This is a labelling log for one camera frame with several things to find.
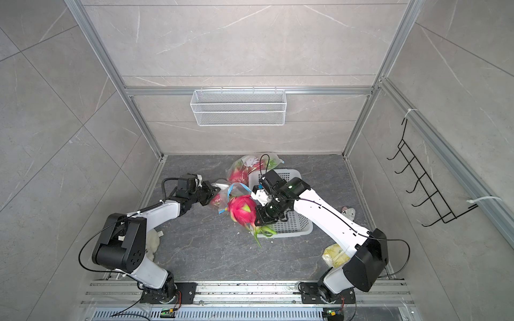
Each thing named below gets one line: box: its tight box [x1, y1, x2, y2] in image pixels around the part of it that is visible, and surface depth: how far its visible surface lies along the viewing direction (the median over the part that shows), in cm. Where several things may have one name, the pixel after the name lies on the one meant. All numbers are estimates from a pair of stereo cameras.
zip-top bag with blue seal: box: [211, 178, 252, 214], surface depth 91 cm
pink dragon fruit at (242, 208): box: [226, 194, 278, 249], surface depth 72 cm
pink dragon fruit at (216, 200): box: [210, 193, 222, 207], surface depth 92 cm
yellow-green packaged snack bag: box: [321, 243, 351, 269], surface depth 81 cm
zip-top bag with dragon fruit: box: [226, 153, 285, 186], surface depth 99 cm
